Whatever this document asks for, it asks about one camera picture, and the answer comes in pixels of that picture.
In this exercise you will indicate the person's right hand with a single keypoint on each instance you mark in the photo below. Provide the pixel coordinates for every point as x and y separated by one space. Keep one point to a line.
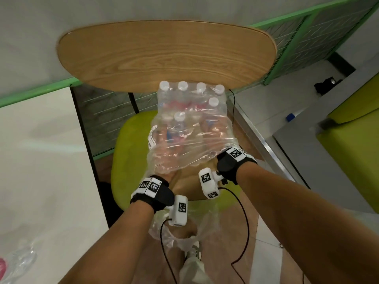
219 139

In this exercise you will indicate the person's left hand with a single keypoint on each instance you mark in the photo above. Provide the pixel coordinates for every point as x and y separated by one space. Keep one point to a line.
171 175

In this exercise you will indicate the pack of water bottles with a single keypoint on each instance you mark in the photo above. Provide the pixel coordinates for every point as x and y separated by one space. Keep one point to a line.
192 106

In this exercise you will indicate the clear water bottle red label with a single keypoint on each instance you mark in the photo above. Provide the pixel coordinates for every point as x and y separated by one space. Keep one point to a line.
20 260

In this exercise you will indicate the person's right forearm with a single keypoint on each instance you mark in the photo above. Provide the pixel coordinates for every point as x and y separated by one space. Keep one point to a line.
311 227

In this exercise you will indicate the person's left forearm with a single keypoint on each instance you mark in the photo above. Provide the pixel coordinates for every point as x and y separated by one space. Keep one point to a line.
118 248

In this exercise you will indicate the person's beige trousers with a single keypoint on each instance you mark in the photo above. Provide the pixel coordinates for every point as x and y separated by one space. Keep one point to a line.
194 272

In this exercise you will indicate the black marker wristband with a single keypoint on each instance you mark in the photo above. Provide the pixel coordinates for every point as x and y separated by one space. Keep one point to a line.
228 171
163 198

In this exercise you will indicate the green chair wooden backrest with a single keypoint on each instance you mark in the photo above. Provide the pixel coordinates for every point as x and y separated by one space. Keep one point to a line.
127 162

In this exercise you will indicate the small blue object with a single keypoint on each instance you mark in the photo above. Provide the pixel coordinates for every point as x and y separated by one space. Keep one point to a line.
290 117

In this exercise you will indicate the white sneaker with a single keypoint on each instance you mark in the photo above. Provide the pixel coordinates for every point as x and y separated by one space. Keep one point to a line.
194 251

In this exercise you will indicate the green framed mesh fence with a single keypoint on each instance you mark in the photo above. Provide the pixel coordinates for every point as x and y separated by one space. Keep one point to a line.
100 121

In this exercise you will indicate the black device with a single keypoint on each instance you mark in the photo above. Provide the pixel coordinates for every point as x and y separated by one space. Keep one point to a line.
325 85

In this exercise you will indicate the white table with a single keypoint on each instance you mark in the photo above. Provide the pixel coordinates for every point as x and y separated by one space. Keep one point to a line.
44 174

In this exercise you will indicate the yellow-green upholstered bench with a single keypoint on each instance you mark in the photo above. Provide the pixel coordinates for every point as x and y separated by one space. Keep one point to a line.
355 156

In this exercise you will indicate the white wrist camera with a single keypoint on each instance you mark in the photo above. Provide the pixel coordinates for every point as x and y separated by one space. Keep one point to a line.
177 218
207 189

